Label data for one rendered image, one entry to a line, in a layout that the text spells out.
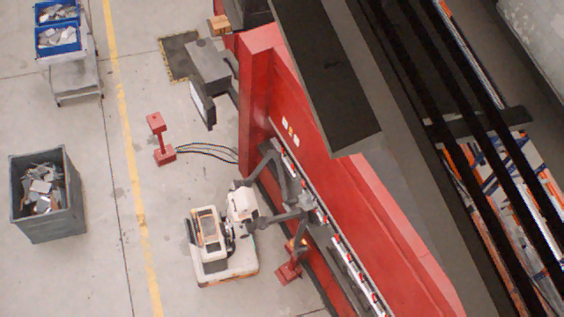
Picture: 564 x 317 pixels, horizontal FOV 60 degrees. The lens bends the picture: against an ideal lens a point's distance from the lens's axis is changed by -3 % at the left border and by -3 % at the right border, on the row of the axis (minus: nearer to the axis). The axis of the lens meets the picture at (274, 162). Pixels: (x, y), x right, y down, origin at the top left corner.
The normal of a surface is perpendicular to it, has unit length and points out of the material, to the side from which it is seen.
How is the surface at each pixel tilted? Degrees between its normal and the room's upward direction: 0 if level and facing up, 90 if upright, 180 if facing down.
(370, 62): 90
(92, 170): 0
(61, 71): 1
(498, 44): 90
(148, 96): 0
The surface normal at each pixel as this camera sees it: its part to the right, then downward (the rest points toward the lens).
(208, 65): 0.06, -0.50
